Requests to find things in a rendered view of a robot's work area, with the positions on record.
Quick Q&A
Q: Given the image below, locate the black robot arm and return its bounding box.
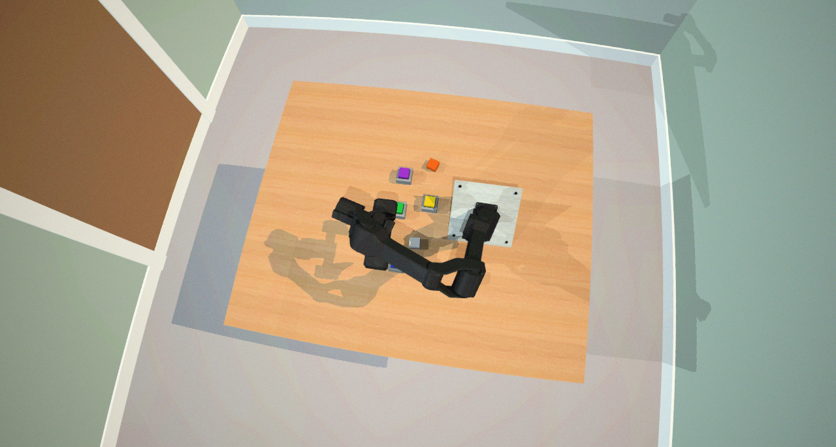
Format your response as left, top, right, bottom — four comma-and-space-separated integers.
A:
332, 197, 500, 299

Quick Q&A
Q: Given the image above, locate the orange block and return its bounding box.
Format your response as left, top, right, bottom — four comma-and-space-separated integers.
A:
426, 158, 440, 172

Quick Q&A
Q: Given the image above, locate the purple button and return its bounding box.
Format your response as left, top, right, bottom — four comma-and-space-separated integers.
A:
396, 167, 413, 185

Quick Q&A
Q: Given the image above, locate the green button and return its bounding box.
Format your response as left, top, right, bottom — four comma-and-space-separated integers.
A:
396, 201, 408, 220

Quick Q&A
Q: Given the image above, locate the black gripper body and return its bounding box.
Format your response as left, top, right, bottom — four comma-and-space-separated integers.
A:
364, 198, 398, 271

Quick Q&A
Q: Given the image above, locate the yellow button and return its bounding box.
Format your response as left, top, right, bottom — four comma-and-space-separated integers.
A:
421, 194, 439, 213

